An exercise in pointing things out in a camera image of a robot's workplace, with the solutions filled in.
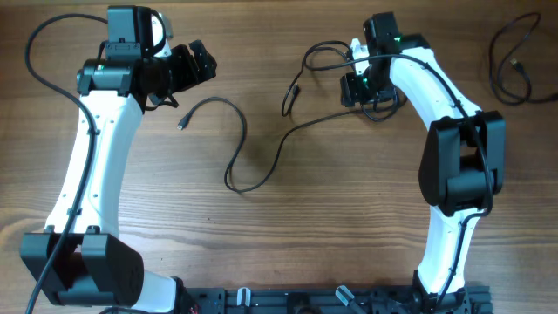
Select thin black cable with barrel plug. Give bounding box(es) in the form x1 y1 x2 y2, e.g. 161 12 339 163
281 82 409 123

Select thin black micro USB cable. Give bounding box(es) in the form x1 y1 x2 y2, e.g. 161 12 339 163
176 96 365 195

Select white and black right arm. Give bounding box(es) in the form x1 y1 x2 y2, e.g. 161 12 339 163
340 12 506 305

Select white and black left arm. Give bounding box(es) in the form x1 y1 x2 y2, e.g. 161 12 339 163
20 40 216 313

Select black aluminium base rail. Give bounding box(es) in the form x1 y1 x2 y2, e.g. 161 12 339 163
182 285 493 314

